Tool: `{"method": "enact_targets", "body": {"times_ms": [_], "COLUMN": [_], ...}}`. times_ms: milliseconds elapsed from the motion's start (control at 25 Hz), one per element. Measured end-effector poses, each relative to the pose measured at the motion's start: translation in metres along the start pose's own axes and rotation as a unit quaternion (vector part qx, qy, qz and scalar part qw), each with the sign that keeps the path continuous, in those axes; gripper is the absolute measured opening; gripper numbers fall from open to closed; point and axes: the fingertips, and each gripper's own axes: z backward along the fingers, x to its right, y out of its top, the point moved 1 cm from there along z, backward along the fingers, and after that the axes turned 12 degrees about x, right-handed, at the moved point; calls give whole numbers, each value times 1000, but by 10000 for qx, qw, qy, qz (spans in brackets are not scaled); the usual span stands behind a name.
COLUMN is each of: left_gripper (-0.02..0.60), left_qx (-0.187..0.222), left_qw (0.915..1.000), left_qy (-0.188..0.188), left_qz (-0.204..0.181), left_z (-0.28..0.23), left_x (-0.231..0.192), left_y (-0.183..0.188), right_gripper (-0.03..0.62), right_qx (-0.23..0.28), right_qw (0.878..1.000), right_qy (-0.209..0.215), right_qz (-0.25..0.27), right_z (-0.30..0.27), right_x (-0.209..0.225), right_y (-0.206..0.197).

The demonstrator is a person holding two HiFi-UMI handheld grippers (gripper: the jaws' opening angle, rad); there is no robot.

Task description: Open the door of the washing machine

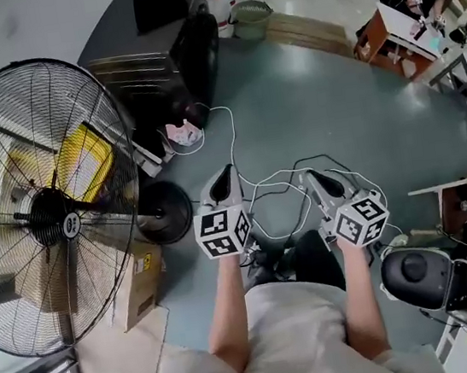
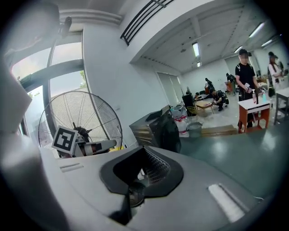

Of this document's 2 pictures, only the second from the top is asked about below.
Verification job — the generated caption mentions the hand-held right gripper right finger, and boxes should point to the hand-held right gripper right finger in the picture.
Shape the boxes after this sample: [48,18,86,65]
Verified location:
[126,146,260,231]

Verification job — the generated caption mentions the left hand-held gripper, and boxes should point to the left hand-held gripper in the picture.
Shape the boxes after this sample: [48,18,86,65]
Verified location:
[51,125,117,158]

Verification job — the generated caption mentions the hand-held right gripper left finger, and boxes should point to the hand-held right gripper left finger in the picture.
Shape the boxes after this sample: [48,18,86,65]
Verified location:
[42,146,146,231]

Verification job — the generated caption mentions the round dark washing machine door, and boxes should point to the round dark washing machine door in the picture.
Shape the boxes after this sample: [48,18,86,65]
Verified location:
[166,121,181,153]

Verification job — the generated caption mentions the dark grey washing machine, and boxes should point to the dark grey washing machine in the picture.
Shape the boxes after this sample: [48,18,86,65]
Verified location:
[129,105,182,154]

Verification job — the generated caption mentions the large black floor fan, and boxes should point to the large black floor fan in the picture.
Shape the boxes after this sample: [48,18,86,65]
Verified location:
[37,91,123,158]

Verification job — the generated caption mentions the perforated metal bin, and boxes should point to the perforated metal bin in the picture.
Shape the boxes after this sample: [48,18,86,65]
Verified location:
[187,121,203,139]

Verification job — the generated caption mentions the low wooden table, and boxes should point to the low wooden table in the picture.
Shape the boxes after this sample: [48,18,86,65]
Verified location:
[194,101,215,115]

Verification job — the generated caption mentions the black cabinet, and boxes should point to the black cabinet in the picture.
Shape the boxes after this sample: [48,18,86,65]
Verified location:
[182,93,196,111]

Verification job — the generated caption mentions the orange table with white top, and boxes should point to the orange table with white top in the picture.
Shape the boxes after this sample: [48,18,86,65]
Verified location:
[238,99,271,134]

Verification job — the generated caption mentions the white grey table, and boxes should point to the white grey table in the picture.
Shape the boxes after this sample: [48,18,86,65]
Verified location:
[274,87,289,125]

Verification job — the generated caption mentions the yellow wire chair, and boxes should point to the yellow wire chair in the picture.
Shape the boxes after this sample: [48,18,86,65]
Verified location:
[186,105,199,118]

